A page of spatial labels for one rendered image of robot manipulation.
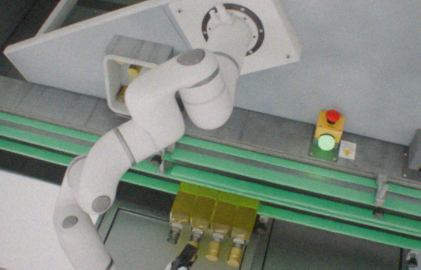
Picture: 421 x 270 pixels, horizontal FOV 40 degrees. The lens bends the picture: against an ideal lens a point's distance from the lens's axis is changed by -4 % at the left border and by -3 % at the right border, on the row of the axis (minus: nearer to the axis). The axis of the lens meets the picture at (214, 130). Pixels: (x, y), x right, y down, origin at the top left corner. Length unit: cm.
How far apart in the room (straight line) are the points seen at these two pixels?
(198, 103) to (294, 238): 77
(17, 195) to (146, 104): 87
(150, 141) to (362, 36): 60
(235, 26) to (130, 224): 72
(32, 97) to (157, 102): 83
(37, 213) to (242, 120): 69
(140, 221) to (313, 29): 77
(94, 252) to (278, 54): 64
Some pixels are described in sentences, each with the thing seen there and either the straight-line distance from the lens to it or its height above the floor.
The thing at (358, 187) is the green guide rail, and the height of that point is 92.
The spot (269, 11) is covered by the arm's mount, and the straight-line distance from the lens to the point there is 140.
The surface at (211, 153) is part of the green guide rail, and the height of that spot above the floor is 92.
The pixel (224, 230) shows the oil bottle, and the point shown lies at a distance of 161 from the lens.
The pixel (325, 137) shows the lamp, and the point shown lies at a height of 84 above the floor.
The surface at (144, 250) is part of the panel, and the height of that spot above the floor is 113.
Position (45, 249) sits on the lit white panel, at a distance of 179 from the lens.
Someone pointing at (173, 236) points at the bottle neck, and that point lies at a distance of 161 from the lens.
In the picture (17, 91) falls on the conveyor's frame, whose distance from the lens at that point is 194.
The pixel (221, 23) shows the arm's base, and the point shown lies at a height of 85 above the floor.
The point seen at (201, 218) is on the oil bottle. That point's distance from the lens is 163.
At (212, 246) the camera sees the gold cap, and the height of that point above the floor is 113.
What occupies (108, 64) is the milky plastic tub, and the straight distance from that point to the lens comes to 163.
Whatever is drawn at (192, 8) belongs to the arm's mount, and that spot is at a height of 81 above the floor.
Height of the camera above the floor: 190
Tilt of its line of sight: 39 degrees down
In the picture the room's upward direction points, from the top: 161 degrees counter-clockwise
